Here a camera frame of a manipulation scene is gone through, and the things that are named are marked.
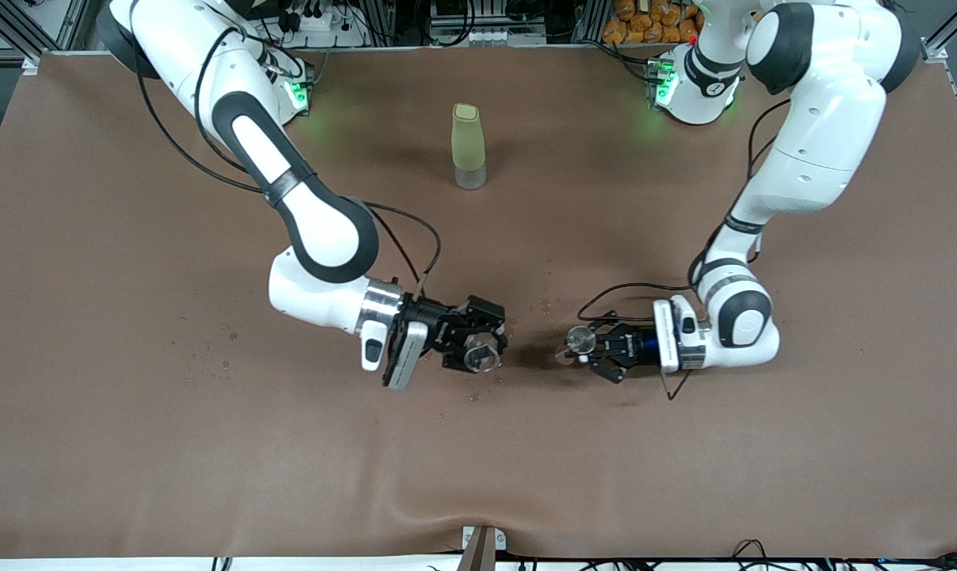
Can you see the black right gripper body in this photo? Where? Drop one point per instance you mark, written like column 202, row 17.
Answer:
column 449, row 329

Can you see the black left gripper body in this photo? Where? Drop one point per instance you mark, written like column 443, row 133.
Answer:
column 625, row 346

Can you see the clear glass beaker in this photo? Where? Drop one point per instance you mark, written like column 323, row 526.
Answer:
column 482, row 354

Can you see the steel double jigger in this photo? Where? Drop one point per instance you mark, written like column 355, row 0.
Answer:
column 581, row 339

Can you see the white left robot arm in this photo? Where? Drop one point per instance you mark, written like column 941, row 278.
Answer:
column 827, row 119

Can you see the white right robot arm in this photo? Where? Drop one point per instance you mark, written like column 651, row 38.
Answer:
column 319, row 230

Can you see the green bottle with clear base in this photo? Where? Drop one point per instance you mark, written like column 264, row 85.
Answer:
column 468, row 143

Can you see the brown support strut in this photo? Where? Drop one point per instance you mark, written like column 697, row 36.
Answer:
column 478, row 555

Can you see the brown table mat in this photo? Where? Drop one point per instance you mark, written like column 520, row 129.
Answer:
column 288, row 476

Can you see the grey equipment box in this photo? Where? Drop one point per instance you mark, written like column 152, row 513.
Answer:
column 486, row 20

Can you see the orange snack bag pile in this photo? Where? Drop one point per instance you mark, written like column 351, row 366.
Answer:
column 652, row 20

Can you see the white power strip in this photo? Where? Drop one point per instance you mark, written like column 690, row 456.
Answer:
column 327, row 22

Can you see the grey metal table bracket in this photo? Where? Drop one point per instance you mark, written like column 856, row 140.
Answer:
column 500, row 540

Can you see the aluminium frame profile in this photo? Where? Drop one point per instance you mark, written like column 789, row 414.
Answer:
column 58, row 24
column 954, row 28

